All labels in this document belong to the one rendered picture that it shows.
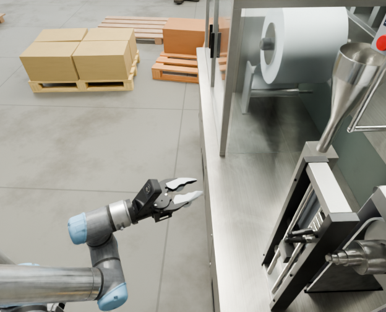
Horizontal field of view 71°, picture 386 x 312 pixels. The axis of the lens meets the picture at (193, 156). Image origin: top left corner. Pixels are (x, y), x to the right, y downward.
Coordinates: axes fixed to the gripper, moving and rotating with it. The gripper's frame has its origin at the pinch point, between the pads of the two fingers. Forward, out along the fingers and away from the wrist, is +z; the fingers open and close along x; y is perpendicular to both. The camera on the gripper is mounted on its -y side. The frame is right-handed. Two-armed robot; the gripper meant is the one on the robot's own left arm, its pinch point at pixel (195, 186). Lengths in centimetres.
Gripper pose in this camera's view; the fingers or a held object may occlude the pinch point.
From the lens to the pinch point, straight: 78.8
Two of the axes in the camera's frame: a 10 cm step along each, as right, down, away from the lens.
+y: -0.5, 6.0, 8.0
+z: 9.2, -2.8, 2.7
